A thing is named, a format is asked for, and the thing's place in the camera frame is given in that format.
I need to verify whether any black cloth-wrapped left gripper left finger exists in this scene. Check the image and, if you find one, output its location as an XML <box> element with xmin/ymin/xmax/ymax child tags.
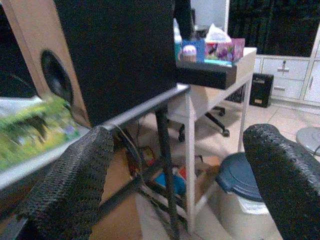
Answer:
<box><xmin>14</xmin><ymin>125</ymin><xmax>115</xmax><ymax>240</ymax></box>

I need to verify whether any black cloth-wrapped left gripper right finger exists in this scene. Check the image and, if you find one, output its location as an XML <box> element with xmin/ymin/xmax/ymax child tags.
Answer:
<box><xmin>242</xmin><ymin>123</ymin><xmax>320</xmax><ymax>240</ymax></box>

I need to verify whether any white bin with blue lid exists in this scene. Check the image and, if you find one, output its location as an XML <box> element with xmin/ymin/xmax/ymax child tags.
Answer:
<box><xmin>194</xmin><ymin>151</ymin><xmax>284</xmax><ymax>240</ymax></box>

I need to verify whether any grey round stand base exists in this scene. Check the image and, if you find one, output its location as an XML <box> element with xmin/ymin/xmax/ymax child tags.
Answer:
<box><xmin>295</xmin><ymin>126</ymin><xmax>320</xmax><ymax>157</ymax></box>

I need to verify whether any green printed package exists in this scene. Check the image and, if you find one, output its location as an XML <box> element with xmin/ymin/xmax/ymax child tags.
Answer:
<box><xmin>0</xmin><ymin>96</ymin><xmax>81</xmax><ymax>171</ymax></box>

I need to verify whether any brown cardboard box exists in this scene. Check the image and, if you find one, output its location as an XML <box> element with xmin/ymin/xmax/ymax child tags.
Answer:
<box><xmin>194</xmin><ymin>154</ymin><xmax>224</xmax><ymax>201</ymax></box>

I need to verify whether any black office chair base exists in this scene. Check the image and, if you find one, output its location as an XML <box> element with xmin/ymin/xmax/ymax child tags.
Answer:
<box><xmin>178</xmin><ymin>105</ymin><xmax>231</xmax><ymax>143</ymax></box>

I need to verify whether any small black floor speaker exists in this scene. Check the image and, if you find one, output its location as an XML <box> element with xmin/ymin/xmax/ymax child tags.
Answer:
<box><xmin>249</xmin><ymin>72</ymin><xmax>275</xmax><ymax>109</ymax></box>

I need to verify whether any blue plastic item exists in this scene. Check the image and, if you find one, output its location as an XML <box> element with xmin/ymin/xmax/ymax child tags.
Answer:
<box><xmin>154</xmin><ymin>171</ymin><xmax>187</xmax><ymax>196</ymax></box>

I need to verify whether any white desk with white legs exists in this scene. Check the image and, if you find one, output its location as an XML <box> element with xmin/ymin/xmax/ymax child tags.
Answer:
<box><xmin>166</xmin><ymin>46</ymin><xmax>258</xmax><ymax>234</ymax></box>

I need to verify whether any large black speaker, wooden side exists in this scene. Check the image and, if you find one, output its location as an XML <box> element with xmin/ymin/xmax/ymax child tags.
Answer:
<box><xmin>0</xmin><ymin>0</ymin><xmax>179</xmax><ymax>129</ymax></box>

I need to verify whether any long black box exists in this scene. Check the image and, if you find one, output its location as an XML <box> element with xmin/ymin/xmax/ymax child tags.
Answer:
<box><xmin>175</xmin><ymin>60</ymin><xmax>238</xmax><ymax>91</ymax></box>

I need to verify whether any colourful tissue box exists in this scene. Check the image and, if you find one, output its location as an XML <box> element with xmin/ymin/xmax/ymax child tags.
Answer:
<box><xmin>203</xmin><ymin>23</ymin><xmax>246</xmax><ymax>64</ymax></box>

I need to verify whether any blue printed box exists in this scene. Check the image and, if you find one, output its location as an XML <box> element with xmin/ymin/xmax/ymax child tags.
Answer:
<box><xmin>180</xmin><ymin>39</ymin><xmax>206</xmax><ymax>63</ymax></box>

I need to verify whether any white plastic bottle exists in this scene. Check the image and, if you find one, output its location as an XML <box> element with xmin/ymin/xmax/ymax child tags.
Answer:
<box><xmin>173</xmin><ymin>18</ymin><xmax>184</xmax><ymax>62</ymax></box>

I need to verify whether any white framed board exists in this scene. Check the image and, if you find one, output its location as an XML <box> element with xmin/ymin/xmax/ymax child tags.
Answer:
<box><xmin>190</xmin><ymin>0</ymin><xmax>231</xmax><ymax>32</ymax></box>

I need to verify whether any thin cable under table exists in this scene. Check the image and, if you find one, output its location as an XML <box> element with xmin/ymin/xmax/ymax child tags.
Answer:
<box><xmin>114</xmin><ymin>124</ymin><xmax>145</xmax><ymax>183</ymax></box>

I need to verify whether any white drawer cabinet with handles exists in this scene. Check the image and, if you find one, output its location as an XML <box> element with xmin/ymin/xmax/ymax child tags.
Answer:
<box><xmin>253</xmin><ymin>24</ymin><xmax>320</xmax><ymax>106</ymax></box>

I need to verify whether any grey table with black frame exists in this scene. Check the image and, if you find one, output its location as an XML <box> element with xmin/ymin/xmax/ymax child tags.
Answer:
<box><xmin>0</xmin><ymin>83</ymin><xmax>191</xmax><ymax>240</ymax></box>

